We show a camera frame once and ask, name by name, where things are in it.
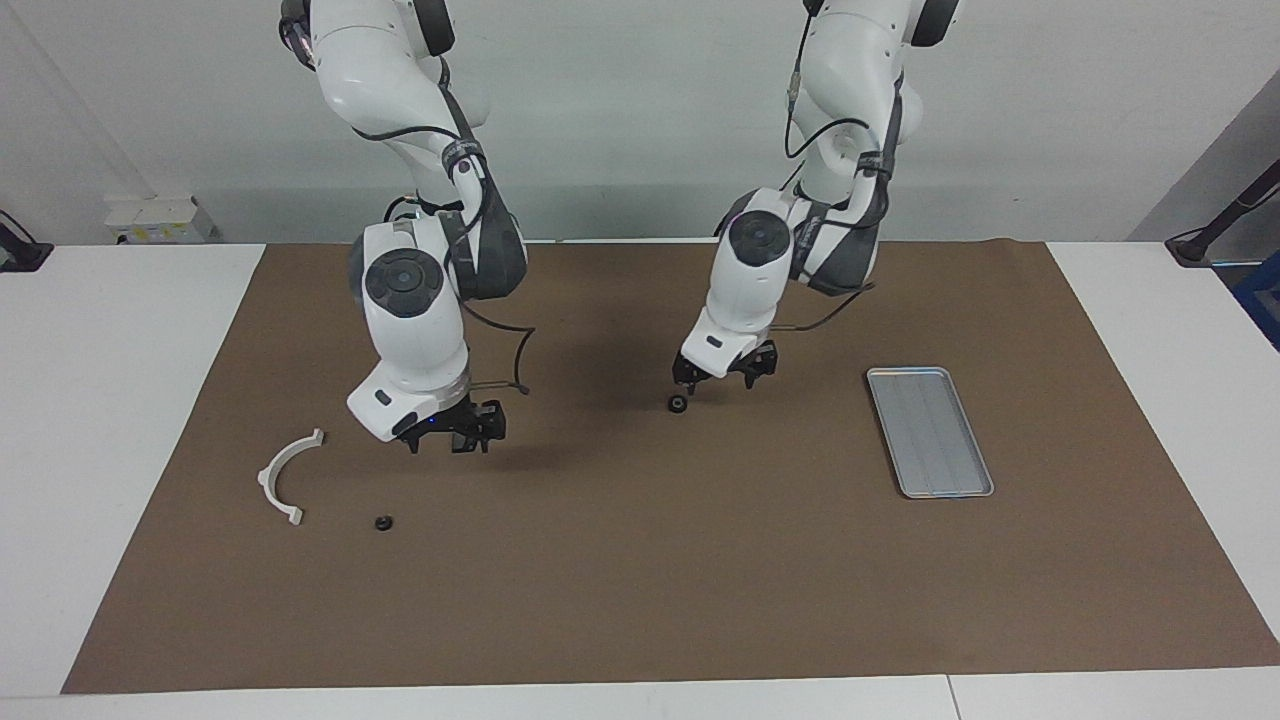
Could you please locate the silver metal tray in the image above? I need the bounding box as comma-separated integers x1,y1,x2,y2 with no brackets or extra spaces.
866,367,995,499

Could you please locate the brown table mat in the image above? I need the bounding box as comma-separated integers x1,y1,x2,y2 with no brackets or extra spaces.
62,240,1280,695

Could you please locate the white box with yellow labels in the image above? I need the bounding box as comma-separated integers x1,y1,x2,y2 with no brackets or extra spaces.
104,195,217,245

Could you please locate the black table clamp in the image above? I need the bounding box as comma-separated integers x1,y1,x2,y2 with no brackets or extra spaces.
0,210,54,273

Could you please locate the blue crate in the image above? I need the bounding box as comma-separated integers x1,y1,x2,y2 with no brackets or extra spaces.
1232,255,1280,351

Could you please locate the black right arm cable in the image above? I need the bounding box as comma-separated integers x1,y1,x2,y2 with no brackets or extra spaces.
350,55,533,397

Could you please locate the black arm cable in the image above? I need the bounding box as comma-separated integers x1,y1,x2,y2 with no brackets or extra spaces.
780,40,906,331
350,55,533,397

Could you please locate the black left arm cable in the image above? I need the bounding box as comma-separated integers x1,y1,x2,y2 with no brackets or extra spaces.
780,40,906,331

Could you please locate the white curved plastic bracket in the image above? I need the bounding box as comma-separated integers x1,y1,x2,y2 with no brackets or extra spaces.
257,428,326,527

